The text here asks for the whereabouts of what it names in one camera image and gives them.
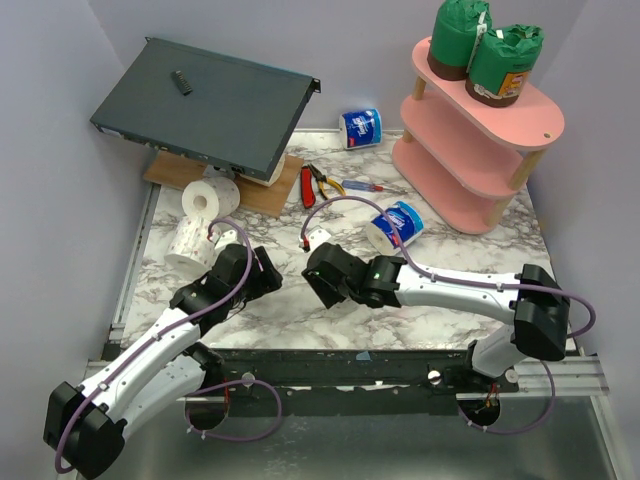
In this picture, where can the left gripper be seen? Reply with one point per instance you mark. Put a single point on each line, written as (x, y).
(267, 280)

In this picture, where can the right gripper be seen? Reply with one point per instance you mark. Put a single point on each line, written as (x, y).
(316, 282)

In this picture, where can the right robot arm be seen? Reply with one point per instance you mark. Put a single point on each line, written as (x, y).
(529, 304)

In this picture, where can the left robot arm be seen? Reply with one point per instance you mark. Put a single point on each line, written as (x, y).
(87, 425)

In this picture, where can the pink three-tier shelf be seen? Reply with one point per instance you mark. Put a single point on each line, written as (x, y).
(466, 159)

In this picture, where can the floral roll lying left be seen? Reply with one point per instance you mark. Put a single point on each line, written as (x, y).
(193, 248)

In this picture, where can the blue wrapped Tempo roll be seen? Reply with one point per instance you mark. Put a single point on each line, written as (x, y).
(405, 224)

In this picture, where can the floral roll near board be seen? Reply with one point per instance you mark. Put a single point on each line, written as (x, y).
(211, 198)

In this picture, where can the wooden board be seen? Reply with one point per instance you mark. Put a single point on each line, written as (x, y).
(177, 172)

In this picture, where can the blue wrapped roll at back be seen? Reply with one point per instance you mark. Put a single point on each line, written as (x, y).
(360, 129)

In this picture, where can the small black connector strip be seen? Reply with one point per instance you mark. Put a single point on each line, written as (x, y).
(181, 83)

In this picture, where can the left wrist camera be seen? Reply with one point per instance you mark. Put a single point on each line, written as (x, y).
(221, 237)

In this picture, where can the red handled cutter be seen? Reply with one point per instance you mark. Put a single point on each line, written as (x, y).
(308, 197)

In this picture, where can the blue handled screwdriver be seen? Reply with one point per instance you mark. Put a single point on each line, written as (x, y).
(370, 187)

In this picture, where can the yellow handled pliers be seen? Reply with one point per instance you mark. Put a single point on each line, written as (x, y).
(325, 183)

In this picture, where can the black metal base rail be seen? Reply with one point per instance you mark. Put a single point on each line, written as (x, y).
(253, 383)

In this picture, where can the dark grey network switch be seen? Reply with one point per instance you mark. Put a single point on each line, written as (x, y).
(239, 117)

